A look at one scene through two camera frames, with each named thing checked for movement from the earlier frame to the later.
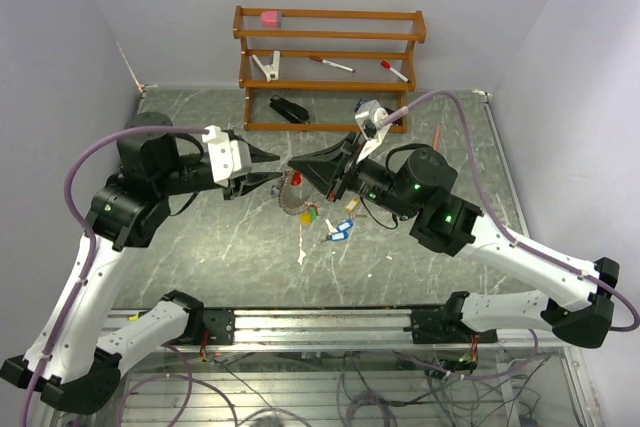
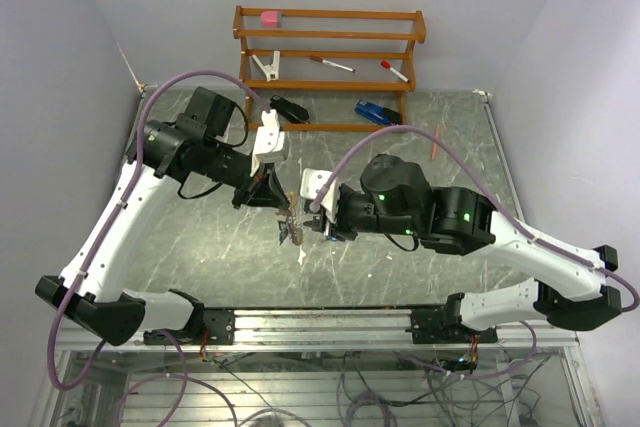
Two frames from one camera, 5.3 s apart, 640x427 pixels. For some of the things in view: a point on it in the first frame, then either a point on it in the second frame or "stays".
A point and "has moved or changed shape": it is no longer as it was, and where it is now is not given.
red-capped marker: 331,63 stays
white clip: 271,71 stays
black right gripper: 326,167 → 337,229
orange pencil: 436,136 stays
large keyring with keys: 293,197 has moved or changed shape
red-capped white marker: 387,65 stays
